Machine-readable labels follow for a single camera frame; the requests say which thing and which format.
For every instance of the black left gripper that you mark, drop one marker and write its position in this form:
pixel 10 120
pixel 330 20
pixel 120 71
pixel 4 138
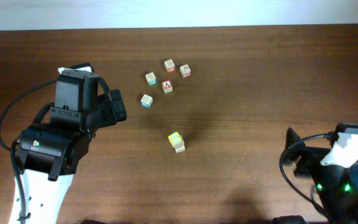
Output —
pixel 110 116

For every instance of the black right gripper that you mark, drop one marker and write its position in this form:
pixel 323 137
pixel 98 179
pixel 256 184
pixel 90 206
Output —
pixel 305 155

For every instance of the wooden block blue letter side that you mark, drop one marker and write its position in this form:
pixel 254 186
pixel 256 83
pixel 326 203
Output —
pixel 175 139

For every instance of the wooden block green edge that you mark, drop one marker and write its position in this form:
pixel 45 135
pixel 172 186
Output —
pixel 180 147

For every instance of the wooden block red picture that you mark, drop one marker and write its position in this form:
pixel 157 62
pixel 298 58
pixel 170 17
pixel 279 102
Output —
pixel 185 70

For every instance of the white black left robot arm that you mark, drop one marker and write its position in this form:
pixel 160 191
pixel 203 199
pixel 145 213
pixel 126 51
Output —
pixel 45 156

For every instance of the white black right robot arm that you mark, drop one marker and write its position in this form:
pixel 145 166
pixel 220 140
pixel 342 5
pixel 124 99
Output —
pixel 331 161

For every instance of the wooden pretzel block blue side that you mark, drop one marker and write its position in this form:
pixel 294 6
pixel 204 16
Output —
pixel 146 101

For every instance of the wooden block green side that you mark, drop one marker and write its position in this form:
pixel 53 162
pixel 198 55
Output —
pixel 151 78

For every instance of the red letter A block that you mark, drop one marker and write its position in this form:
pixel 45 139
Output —
pixel 167 86

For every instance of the wooden block red side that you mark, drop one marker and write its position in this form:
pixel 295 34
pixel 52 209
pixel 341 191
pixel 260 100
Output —
pixel 169 65

